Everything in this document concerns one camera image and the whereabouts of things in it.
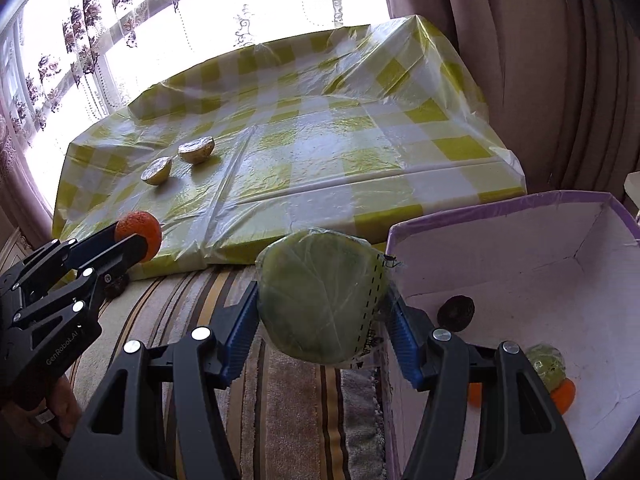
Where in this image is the striped plush blanket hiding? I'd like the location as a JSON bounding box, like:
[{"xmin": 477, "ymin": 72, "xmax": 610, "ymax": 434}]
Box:
[{"xmin": 65, "ymin": 260, "xmax": 396, "ymax": 480}]

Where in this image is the green cabbage half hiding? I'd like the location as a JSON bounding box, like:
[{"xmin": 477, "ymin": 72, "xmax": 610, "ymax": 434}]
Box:
[{"xmin": 525, "ymin": 344, "xmax": 568, "ymax": 393}]

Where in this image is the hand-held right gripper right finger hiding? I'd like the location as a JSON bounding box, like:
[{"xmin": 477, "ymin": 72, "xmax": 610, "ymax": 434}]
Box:
[{"xmin": 387, "ymin": 294, "xmax": 587, "ymax": 480}]

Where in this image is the pink curtain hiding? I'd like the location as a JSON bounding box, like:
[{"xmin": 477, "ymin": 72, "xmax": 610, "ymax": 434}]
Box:
[{"xmin": 375, "ymin": 0, "xmax": 640, "ymax": 221}]

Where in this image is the floral lace curtain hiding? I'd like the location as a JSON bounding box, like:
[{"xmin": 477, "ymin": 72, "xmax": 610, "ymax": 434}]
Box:
[{"xmin": 0, "ymin": 0, "xmax": 391, "ymax": 201}]

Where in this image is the pale cabbage half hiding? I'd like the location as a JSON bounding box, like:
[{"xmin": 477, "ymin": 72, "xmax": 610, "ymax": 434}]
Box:
[{"xmin": 256, "ymin": 229, "xmax": 389, "ymax": 367}]

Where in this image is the wrapped halved potato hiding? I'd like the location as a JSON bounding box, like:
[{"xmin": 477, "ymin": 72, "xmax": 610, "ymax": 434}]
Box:
[
  {"xmin": 141, "ymin": 156, "xmax": 173, "ymax": 186},
  {"xmin": 178, "ymin": 136, "xmax": 217, "ymax": 164}
]

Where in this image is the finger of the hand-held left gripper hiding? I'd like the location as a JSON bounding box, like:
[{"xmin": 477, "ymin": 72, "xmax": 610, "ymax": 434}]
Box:
[
  {"xmin": 15, "ymin": 236, "xmax": 150, "ymax": 332},
  {"xmin": 10, "ymin": 222, "xmax": 121, "ymax": 288}
]

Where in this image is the large orange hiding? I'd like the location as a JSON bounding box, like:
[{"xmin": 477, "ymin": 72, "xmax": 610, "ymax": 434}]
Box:
[{"xmin": 114, "ymin": 211, "xmax": 163, "ymax": 264}]

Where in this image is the purple cardboard box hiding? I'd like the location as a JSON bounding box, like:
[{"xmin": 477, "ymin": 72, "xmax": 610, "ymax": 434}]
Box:
[{"xmin": 385, "ymin": 190, "xmax": 640, "ymax": 480}]

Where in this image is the dark water chestnut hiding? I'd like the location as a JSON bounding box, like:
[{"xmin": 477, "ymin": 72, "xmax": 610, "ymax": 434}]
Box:
[
  {"xmin": 437, "ymin": 296, "xmax": 476, "ymax": 333},
  {"xmin": 102, "ymin": 275, "xmax": 130, "ymax": 302}
]

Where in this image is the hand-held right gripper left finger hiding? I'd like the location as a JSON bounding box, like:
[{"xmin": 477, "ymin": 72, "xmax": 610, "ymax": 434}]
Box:
[{"xmin": 57, "ymin": 282, "xmax": 261, "ymax": 480}]

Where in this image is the yellow checked plastic tablecloth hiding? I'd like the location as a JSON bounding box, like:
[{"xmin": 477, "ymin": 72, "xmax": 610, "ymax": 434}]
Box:
[{"xmin": 52, "ymin": 15, "xmax": 528, "ymax": 281}]

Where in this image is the person's left hand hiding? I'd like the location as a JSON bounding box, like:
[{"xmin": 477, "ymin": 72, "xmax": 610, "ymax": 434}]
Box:
[{"xmin": 0, "ymin": 374, "xmax": 83, "ymax": 453}]

